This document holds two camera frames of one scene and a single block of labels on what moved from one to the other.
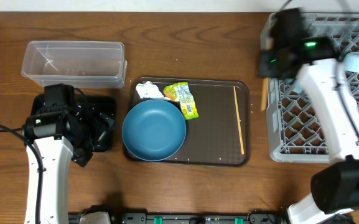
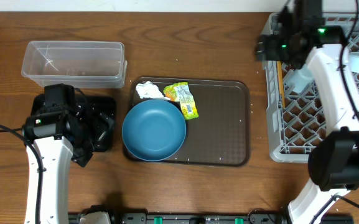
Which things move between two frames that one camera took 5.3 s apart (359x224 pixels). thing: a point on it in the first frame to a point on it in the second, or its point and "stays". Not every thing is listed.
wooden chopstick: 238,120 to 280,81
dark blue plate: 153,130 stays
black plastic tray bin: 96,114 stays
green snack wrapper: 180,92 stays
